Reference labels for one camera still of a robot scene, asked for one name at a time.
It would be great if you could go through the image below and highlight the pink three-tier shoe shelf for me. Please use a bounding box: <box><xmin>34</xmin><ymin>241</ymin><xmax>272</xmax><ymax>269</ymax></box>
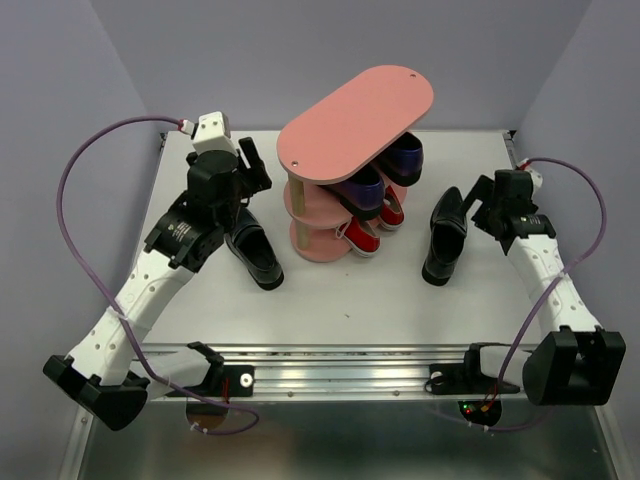
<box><xmin>276</xmin><ymin>65</ymin><xmax>434</xmax><ymax>263</ymax></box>

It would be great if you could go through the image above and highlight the aluminium mounting rail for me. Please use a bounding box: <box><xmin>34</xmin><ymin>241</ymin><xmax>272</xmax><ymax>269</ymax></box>
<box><xmin>139</xmin><ymin>344</ymin><xmax>551</xmax><ymax>402</ymax></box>

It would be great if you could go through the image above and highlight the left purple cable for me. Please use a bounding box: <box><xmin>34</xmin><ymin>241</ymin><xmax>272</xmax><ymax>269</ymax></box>
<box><xmin>55</xmin><ymin>115</ymin><xmax>260</xmax><ymax>436</ymax></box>

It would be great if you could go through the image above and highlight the purple loafer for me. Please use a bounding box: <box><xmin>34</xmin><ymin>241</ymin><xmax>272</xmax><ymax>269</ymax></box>
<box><xmin>321</xmin><ymin>165</ymin><xmax>386</xmax><ymax>221</ymax></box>
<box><xmin>373</xmin><ymin>132</ymin><xmax>424</xmax><ymax>187</ymax></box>

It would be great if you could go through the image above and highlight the black loafer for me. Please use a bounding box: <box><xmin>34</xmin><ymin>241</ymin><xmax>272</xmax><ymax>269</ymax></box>
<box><xmin>422</xmin><ymin>186</ymin><xmax>467</xmax><ymax>287</ymax></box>
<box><xmin>224</xmin><ymin>207</ymin><xmax>284</xmax><ymax>291</ymax></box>

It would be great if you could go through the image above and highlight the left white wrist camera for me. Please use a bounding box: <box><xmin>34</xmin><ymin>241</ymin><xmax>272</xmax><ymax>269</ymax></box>
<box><xmin>178</xmin><ymin>111</ymin><xmax>236</xmax><ymax>155</ymax></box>

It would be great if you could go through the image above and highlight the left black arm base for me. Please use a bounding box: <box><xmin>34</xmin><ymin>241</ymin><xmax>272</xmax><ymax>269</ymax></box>
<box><xmin>187</xmin><ymin>342</ymin><xmax>255</xmax><ymax>399</ymax></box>

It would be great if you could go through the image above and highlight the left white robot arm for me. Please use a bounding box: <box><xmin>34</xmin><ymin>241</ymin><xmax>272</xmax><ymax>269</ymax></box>
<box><xmin>43</xmin><ymin>137</ymin><xmax>272</xmax><ymax>431</ymax></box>

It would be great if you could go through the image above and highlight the red sneaker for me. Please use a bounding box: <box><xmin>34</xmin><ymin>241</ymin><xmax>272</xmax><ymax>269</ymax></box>
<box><xmin>335</xmin><ymin>216</ymin><xmax>381</xmax><ymax>257</ymax></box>
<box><xmin>378</xmin><ymin>186</ymin><xmax>405</xmax><ymax>231</ymax></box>

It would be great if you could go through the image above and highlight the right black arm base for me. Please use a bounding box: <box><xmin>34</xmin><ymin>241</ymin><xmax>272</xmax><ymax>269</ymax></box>
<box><xmin>425</xmin><ymin>343</ymin><xmax>533</xmax><ymax>398</ymax></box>

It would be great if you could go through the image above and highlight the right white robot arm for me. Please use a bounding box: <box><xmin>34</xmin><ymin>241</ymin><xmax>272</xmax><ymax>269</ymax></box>
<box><xmin>460</xmin><ymin>169</ymin><xmax>626</xmax><ymax>406</ymax></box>

